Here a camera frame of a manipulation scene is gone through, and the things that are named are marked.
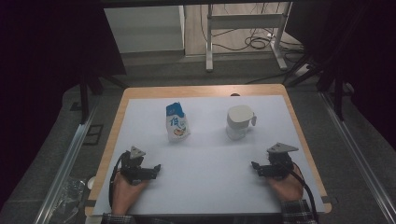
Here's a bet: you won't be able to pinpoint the white metal desk frame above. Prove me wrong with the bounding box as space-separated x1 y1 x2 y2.
205 2 293 73

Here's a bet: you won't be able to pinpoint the aluminium rail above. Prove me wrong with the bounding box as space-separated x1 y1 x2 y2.
33 105 101 224
319 91 396 224

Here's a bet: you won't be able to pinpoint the clear plastic bag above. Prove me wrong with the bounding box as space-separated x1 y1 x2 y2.
50 176 87 224

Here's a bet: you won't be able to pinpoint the black tripod stand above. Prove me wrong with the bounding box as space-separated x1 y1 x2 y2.
78 70 129 125
284 52 348 121

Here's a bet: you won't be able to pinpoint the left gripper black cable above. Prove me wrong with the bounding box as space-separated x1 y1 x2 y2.
107 152 126 210

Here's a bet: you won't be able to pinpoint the black floor cables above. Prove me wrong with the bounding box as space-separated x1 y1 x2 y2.
213 27 304 54

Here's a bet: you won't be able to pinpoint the white cabinet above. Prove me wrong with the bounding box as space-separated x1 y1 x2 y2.
104 5 186 54

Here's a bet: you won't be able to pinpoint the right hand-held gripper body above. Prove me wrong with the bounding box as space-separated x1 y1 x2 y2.
262 142 299 181

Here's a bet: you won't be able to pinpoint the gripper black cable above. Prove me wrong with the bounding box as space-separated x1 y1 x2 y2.
107 152 126 210
290 161 320 223

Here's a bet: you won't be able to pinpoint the white and blue bag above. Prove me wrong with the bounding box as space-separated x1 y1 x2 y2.
165 101 191 144

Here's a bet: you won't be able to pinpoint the white lidded container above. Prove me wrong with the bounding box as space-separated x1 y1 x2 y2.
225 105 258 142

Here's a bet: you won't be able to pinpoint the person's right hand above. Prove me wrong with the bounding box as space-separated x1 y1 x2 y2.
267 175 304 203

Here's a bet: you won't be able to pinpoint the white table mat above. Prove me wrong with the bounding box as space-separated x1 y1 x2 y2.
92 94 326 217

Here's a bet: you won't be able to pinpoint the person's left hand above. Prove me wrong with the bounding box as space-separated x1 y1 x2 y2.
111 172 149 215

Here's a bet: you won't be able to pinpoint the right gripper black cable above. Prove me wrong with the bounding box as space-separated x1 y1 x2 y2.
290 161 320 223

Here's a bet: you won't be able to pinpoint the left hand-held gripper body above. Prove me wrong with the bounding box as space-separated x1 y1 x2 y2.
120 145 157 186

